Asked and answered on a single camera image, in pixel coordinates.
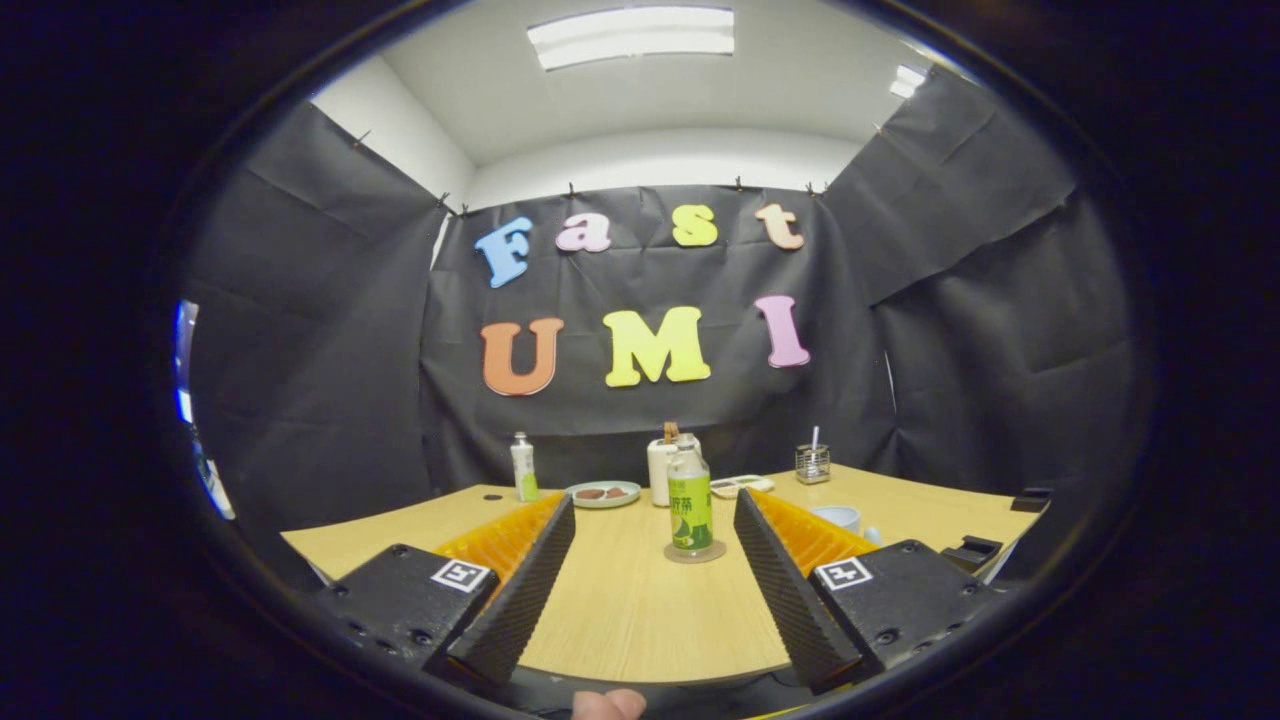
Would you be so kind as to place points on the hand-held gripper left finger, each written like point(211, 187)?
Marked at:
point(520, 600)

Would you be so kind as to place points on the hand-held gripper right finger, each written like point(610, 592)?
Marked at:
point(790, 600)

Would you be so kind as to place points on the round brown coaster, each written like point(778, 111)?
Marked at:
point(715, 553)

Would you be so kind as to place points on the pale grey cup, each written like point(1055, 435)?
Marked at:
point(838, 517)

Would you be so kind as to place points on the green label juice bottle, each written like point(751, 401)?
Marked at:
point(690, 510)

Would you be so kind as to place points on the slim white bottle green label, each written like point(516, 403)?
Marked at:
point(524, 470)

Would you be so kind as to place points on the wooden table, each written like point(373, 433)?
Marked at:
point(630, 620)

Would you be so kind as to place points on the white divided snack tray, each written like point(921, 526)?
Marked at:
point(742, 486)

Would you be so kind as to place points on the pale green plate with food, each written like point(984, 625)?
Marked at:
point(603, 494)

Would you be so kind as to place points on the white toaster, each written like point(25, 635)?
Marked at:
point(657, 475)

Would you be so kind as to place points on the black table clamp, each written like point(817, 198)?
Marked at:
point(975, 552)
point(1031, 498)

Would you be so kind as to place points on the black backdrop cloth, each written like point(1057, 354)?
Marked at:
point(330, 350)

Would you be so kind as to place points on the small ceiling light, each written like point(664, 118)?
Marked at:
point(908, 82)

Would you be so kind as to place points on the long ceiling light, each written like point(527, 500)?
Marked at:
point(630, 35)

